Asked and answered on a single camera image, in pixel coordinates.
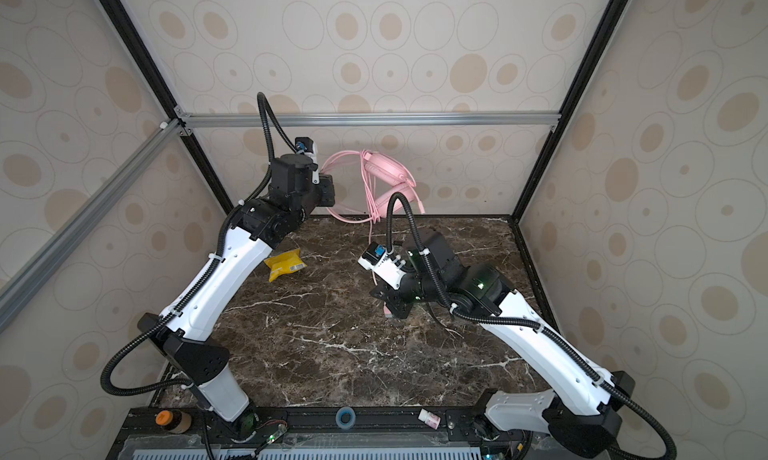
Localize blue tape roll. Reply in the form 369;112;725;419
335;406;357;431

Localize left black frame post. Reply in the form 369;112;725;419
97;0;234;213

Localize pink cat-ear headphones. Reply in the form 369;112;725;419
320;148;427;225

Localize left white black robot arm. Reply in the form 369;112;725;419
100;93;335;437

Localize aluminium rail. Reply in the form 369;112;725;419
181;111;561;128
1;119;181;330

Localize small white pink box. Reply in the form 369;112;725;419
418;409;441;430

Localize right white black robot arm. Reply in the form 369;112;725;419
358;192;678;459

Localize orange-capped brown bottle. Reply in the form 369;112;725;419
155;409;193;434

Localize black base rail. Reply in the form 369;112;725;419
106;402;625;460

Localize right black frame post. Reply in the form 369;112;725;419
510;0;631;225

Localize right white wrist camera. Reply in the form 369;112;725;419
358;242;406;290

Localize left aluminium rail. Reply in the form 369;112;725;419
1;119;181;330

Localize black frame post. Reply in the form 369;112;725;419
510;0;631;225
97;0;234;213

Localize yellow snack packet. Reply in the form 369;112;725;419
264;248;306;282

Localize back aluminium rail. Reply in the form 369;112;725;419
181;111;561;128

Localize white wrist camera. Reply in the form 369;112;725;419
358;242;406;290
295;137;317;164

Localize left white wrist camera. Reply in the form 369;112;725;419
295;137;317;164

